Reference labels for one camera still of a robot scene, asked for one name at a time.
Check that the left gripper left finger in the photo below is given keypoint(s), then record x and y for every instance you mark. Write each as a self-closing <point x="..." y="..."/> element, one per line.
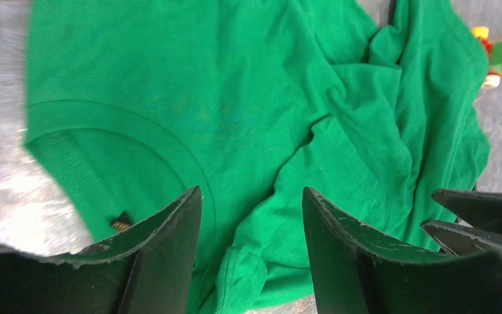
<point x="144" y="269"/>

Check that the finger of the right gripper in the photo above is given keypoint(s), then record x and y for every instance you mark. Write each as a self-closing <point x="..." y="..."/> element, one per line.
<point x="460" y="240"/>
<point x="482" y="210"/>

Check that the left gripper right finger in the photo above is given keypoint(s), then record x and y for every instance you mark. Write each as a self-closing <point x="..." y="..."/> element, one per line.
<point x="357" y="269"/>

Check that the green t-shirt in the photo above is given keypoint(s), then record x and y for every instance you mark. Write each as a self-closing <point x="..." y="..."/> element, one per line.
<point x="130" y="103"/>

